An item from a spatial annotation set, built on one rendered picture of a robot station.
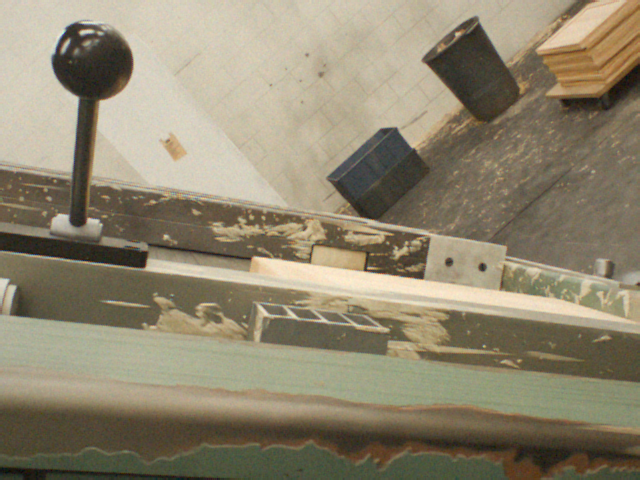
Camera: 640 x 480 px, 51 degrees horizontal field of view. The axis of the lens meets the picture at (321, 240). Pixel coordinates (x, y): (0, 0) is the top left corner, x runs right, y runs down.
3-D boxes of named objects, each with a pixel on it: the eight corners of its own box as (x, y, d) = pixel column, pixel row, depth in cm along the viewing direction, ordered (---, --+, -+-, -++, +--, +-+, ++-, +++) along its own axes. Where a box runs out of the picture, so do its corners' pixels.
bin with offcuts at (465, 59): (540, 82, 492) (488, 10, 477) (486, 129, 493) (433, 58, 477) (510, 85, 542) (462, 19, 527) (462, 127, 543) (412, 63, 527)
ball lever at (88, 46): (105, 276, 38) (134, 44, 31) (32, 267, 37) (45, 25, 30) (113, 237, 41) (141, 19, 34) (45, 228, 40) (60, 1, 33)
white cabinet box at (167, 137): (341, 268, 471) (133, 32, 422) (279, 323, 471) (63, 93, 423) (327, 250, 530) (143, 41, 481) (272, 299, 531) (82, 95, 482)
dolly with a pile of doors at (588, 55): (683, 48, 362) (643, -14, 352) (609, 113, 362) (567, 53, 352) (618, 57, 421) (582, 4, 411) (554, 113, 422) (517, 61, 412)
